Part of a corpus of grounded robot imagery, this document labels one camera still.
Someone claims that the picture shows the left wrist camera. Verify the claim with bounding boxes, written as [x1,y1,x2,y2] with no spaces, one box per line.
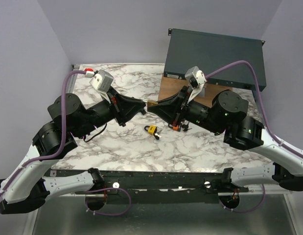
[85,68,114,99]

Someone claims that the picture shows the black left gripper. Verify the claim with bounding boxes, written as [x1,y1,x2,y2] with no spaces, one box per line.
[77,87,149,139]

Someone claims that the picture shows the dark teal network switch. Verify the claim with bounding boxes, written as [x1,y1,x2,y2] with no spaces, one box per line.
[163,28,267,91]

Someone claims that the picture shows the yellow padlock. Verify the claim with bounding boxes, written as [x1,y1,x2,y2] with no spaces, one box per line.
[144,125,157,135]

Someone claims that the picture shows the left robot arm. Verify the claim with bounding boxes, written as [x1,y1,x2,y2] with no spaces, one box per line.
[0,88,145,214]

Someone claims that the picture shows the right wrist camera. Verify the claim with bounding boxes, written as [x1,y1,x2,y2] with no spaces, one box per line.
[185,65,207,103]

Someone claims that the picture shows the yellow padlock keys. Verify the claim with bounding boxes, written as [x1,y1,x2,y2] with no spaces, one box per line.
[153,132,161,140]

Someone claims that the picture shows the black table edge rail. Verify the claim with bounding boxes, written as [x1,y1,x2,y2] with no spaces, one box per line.
[40,168,246,209]

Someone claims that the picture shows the orange padlock black keys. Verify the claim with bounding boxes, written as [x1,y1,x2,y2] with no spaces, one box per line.
[181,122,190,132]

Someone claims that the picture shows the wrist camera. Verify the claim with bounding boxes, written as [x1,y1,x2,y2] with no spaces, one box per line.
[85,68,114,99]
[185,65,207,103]

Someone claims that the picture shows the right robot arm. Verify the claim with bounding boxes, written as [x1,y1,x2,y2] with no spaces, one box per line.
[147,87,303,192]

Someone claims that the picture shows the wooden board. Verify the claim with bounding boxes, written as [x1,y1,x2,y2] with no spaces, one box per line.
[158,76,233,107]

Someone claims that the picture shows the grey metal lock bracket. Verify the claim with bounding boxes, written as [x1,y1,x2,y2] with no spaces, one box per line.
[197,85,206,98]

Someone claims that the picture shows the aluminium side rail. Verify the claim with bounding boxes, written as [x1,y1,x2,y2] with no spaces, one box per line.
[66,64,80,93]

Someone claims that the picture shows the small brass padlock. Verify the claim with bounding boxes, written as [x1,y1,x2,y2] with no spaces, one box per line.
[141,100,158,107]

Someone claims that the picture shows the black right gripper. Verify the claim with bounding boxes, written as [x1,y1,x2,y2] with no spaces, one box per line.
[148,86,220,135]

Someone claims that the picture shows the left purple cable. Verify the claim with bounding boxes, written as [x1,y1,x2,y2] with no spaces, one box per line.
[0,70,132,216]

